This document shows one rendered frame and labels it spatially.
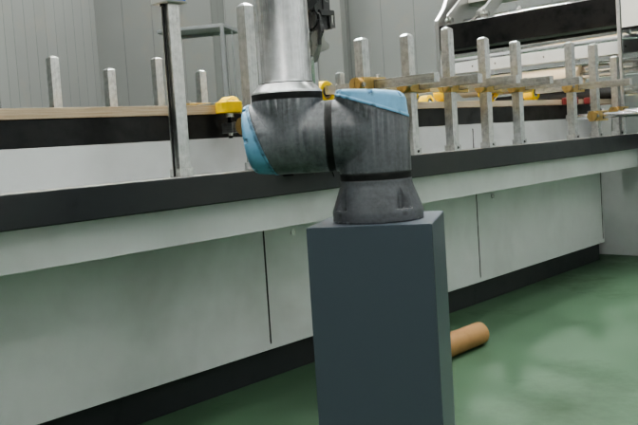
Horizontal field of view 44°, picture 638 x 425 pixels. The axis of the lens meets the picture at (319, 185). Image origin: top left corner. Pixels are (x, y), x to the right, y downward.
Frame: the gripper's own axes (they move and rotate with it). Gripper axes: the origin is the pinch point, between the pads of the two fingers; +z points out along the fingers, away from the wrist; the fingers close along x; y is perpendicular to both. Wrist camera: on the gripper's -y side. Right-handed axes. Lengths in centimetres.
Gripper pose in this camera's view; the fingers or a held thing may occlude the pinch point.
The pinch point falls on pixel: (312, 58)
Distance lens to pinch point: 234.6
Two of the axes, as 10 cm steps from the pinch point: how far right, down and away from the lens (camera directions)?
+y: 6.9, -1.0, 7.2
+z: 0.7, 9.9, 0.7
